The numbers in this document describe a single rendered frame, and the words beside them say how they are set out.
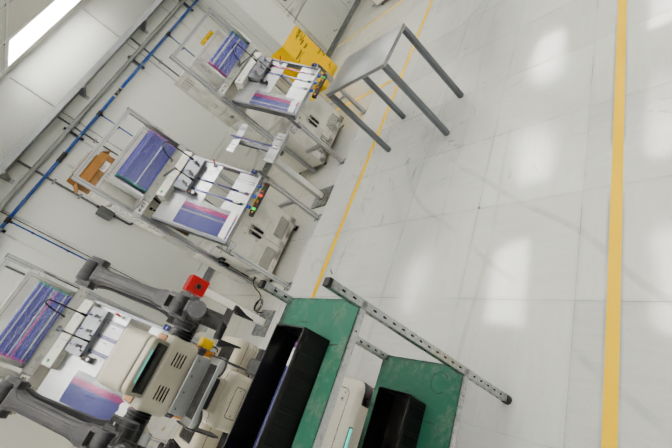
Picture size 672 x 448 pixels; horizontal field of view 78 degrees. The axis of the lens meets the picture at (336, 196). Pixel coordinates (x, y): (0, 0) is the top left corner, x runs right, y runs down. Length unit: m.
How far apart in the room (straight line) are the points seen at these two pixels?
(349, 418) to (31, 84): 4.67
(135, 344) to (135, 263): 3.59
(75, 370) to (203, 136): 3.30
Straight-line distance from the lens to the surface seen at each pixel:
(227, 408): 1.96
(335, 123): 4.87
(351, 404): 2.27
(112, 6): 6.21
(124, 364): 1.74
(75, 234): 5.22
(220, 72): 4.49
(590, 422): 1.97
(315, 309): 1.56
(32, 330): 3.66
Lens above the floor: 1.80
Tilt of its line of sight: 26 degrees down
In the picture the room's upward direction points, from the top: 51 degrees counter-clockwise
